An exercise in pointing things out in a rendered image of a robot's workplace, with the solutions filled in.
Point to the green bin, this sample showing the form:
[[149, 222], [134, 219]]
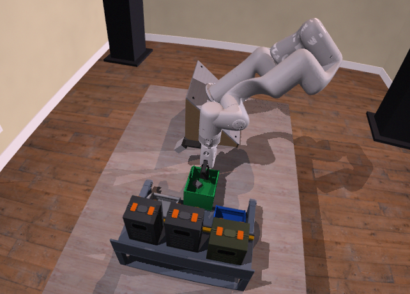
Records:
[[197, 197]]

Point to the orange flat bar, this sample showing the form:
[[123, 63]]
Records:
[[209, 229]]

